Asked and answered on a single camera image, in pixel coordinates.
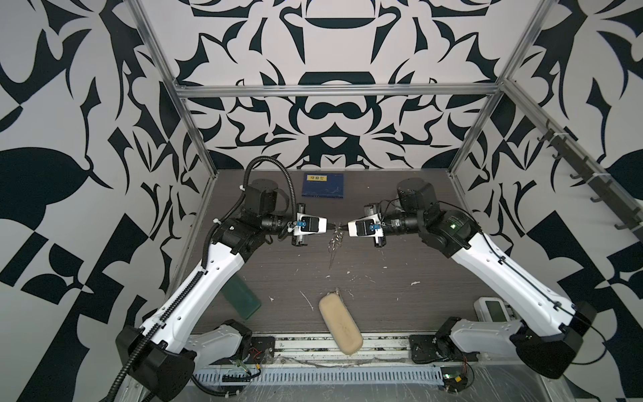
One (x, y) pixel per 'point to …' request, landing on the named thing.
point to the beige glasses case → (340, 323)
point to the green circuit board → (455, 378)
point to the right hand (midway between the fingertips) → (345, 220)
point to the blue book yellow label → (323, 184)
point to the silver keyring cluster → (336, 238)
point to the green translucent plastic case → (238, 292)
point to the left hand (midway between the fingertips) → (334, 215)
